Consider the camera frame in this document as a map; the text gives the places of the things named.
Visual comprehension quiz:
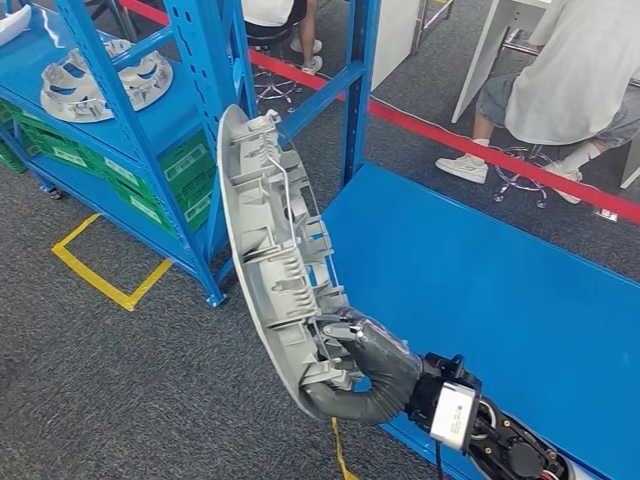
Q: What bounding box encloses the white curved plastic part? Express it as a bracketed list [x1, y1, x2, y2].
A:
[0, 5, 32, 48]

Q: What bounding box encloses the grey plastic wheel hubcap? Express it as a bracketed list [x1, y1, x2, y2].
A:
[39, 38, 174, 125]
[216, 103, 374, 423]

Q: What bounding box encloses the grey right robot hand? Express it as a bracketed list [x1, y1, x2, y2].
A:
[299, 306, 425, 427]

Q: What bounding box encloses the black round stool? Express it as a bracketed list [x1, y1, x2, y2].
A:
[245, 23, 303, 114]
[492, 145, 549, 211]

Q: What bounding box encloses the person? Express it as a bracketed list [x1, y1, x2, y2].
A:
[241, 0, 324, 76]
[435, 0, 640, 205]

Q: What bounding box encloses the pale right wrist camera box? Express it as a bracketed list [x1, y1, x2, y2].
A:
[429, 379, 479, 454]

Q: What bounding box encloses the red barrier belt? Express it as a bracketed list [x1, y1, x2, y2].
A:
[117, 0, 640, 225]

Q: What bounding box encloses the green plastic folding crate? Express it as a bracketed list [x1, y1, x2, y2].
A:
[0, 140, 27, 176]
[14, 105, 109, 175]
[107, 129, 217, 200]
[130, 175, 217, 234]

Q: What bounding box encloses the white cabinet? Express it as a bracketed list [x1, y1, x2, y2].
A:
[370, 0, 423, 92]

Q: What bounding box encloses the blue metal shelf rack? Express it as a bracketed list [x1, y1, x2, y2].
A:
[0, 0, 261, 309]
[207, 0, 640, 480]

